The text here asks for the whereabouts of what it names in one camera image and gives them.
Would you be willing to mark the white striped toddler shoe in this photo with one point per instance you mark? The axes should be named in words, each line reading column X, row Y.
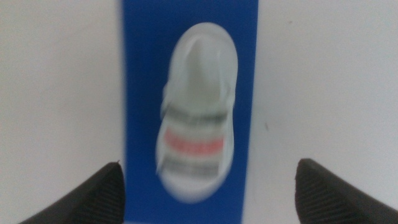
column 199, row 118

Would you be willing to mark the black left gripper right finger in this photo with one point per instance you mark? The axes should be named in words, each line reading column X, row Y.
column 326, row 199

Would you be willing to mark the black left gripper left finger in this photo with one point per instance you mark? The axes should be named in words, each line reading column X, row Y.
column 96, row 199

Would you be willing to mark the blue rectangular mat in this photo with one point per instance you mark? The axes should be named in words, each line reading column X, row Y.
column 143, row 93

